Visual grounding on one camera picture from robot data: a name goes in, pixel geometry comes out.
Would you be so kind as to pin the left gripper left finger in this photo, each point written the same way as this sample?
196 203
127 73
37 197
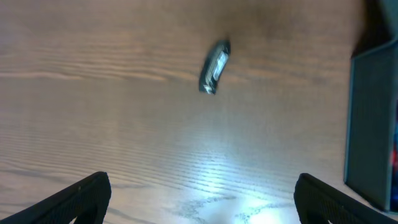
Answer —
83 202

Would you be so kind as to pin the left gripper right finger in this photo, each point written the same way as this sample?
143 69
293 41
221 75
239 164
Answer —
319 203

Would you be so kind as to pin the black gift box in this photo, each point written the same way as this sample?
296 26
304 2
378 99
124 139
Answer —
371 140

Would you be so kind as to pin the small black bar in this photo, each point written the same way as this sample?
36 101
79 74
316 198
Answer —
213 67

